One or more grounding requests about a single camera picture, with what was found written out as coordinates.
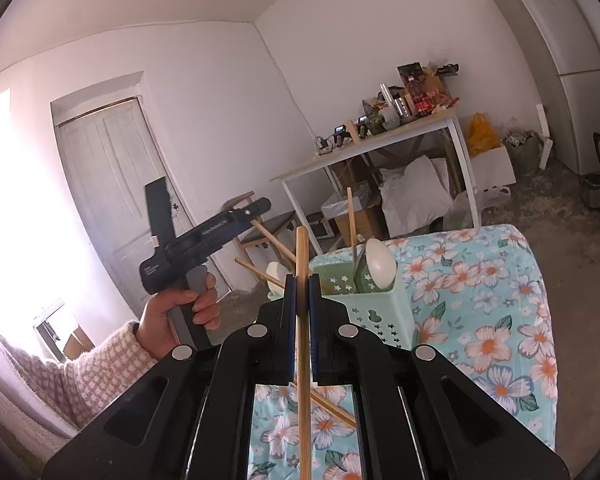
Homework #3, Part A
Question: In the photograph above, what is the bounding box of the person's left forearm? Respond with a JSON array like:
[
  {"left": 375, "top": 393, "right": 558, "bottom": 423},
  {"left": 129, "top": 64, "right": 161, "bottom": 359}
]
[{"left": 0, "top": 320, "right": 158, "bottom": 441}]

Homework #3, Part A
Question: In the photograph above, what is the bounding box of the green bag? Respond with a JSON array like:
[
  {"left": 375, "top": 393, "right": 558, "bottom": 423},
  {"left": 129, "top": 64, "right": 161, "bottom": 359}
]
[{"left": 502, "top": 130, "right": 548, "bottom": 176}]

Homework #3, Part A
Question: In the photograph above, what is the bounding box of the silver refrigerator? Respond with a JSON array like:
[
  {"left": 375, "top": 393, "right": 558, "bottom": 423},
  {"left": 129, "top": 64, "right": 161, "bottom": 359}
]
[{"left": 489, "top": 0, "right": 600, "bottom": 176}]

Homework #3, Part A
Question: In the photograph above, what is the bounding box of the black rice cooker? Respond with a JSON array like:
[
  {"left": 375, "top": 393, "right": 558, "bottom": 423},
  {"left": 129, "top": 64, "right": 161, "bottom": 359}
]
[{"left": 580, "top": 131, "right": 600, "bottom": 211}]

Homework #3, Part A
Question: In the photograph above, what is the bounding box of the small white framed appliance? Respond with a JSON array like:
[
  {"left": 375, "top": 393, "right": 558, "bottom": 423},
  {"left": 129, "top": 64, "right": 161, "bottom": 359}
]
[{"left": 305, "top": 212, "right": 333, "bottom": 241}]

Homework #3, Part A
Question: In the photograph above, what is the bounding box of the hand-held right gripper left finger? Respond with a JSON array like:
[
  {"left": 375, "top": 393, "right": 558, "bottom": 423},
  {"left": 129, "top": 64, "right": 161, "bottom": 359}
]
[{"left": 42, "top": 274, "right": 298, "bottom": 480}]

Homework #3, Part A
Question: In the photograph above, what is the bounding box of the wooden chair with dark seat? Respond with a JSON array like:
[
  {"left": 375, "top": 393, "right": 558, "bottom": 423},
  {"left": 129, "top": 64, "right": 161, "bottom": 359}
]
[{"left": 224, "top": 190, "right": 301, "bottom": 266}]

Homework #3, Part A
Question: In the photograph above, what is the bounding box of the white lidded box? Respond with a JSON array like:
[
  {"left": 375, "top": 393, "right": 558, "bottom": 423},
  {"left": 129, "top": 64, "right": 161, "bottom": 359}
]
[{"left": 321, "top": 182, "right": 376, "bottom": 223}]

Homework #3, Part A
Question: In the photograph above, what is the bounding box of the white sack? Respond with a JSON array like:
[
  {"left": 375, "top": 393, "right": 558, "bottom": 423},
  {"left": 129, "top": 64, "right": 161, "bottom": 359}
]
[{"left": 379, "top": 155, "right": 455, "bottom": 238}]

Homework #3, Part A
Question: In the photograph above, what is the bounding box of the cola bottle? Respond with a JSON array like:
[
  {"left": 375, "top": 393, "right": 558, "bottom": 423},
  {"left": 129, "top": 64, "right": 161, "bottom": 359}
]
[{"left": 412, "top": 75, "right": 431, "bottom": 116}]

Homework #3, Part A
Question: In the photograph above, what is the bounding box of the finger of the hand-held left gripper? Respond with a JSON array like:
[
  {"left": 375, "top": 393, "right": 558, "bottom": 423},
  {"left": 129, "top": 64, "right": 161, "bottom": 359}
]
[{"left": 228, "top": 198, "right": 273, "bottom": 228}]

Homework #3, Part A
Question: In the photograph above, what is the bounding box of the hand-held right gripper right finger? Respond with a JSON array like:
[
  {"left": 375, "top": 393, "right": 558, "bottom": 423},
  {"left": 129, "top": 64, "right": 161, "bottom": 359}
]
[{"left": 307, "top": 274, "right": 568, "bottom": 480}]

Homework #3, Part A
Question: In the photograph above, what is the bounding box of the white cardboard box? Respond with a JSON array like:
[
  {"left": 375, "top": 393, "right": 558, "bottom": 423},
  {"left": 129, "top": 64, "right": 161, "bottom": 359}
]
[{"left": 470, "top": 142, "right": 517, "bottom": 191}]

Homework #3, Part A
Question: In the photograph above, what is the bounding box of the small brown cardboard box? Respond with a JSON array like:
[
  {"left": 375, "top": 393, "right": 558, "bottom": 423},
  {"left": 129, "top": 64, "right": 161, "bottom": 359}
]
[{"left": 340, "top": 205, "right": 386, "bottom": 241}]

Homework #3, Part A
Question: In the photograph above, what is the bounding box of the green perforated utensil basket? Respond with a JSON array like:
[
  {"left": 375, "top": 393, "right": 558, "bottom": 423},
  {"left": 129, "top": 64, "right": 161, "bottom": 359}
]
[{"left": 307, "top": 252, "right": 417, "bottom": 353}]

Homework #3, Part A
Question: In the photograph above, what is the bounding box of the white board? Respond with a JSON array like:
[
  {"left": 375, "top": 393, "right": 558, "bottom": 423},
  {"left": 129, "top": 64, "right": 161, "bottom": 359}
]
[{"left": 536, "top": 104, "right": 555, "bottom": 170}]

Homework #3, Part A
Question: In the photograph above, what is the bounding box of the white panel door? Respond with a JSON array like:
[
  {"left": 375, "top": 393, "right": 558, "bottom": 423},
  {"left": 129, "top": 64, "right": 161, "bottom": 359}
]
[{"left": 50, "top": 97, "right": 231, "bottom": 311}]

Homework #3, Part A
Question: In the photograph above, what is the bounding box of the white plastic rice spoon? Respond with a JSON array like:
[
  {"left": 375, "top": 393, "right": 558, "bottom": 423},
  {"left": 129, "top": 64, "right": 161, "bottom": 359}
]
[
  {"left": 364, "top": 238, "right": 398, "bottom": 292},
  {"left": 266, "top": 261, "right": 288, "bottom": 296}
]

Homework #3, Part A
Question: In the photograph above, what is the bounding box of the pile of wooden chopsticks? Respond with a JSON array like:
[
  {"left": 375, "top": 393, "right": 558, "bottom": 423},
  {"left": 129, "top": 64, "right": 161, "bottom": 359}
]
[{"left": 289, "top": 380, "right": 357, "bottom": 430}]

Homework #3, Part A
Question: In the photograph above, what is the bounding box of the single wooden chopstick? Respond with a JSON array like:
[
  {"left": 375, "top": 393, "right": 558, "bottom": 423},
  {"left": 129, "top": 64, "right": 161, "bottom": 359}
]
[
  {"left": 250, "top": 219, "right": 299, "bottom": 266},
  {"left": 234, "top": 257, "right": 287, "bottom": 292},
  {"left": 295, "top": 226, "right": 312, "bottom": 480},
  {"left": 346, "top": 186, "right": 359, "bottom": 281}
]

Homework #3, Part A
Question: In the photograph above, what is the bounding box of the white metal-frame table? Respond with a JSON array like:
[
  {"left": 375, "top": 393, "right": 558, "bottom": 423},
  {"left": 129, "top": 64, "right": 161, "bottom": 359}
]
[{"left": 270, "top": 110, "right": 482, "bottom": 256}]

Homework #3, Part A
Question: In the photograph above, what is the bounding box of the white plastic bag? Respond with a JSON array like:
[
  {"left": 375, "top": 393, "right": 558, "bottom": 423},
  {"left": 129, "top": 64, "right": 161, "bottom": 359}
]
[{"left": 442, "top": 186, "right": 511, "bottom": 231}]

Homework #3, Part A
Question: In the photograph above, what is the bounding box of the person's left hand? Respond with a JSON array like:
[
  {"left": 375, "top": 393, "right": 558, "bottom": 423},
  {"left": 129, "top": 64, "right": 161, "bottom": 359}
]
[{"left": 136, "top": 272, "right": 222, "bottom": 361}]

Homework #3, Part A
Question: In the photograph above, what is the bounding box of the black charger device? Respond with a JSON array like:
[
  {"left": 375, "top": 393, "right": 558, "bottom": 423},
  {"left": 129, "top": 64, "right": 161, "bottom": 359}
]
[{"left": 330, "top": 122, "right": 353, "bottom": 148}]

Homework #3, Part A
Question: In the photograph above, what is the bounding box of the yellow plastic bag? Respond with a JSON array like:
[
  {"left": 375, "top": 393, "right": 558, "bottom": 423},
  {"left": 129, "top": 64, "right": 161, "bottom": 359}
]
[{"left": 466, "top": 112, "right": 503, "bottom": 157}]

